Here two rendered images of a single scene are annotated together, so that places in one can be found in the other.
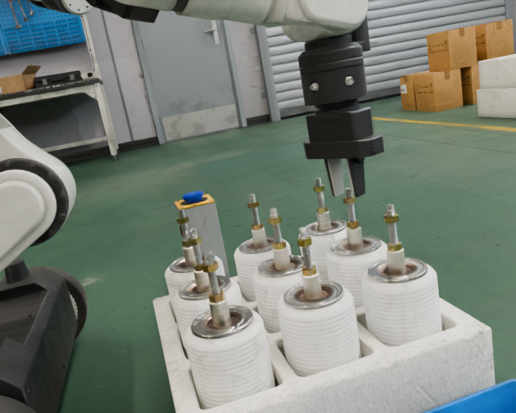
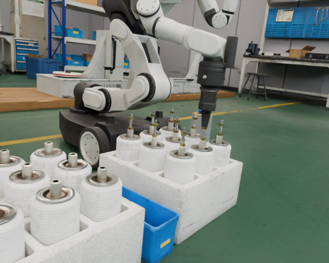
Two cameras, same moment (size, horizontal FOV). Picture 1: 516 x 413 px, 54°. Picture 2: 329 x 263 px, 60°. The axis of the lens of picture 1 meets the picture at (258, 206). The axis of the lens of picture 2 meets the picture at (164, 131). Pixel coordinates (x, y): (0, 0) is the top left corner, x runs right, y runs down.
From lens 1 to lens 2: 81 cm
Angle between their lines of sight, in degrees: 51
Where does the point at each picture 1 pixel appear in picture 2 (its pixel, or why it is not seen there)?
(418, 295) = (171, 162)
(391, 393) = (146, 187)
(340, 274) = not seen: hidden behind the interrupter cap
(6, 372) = (111, 129)
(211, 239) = (198, 130)
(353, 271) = not seen: hidden behind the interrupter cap
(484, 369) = (177, 205)
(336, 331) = (144, 156)
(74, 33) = not seen: outside the picture
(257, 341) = (128, 145)
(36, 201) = (142, 87)
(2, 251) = (132, 98)
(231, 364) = (118, 146)
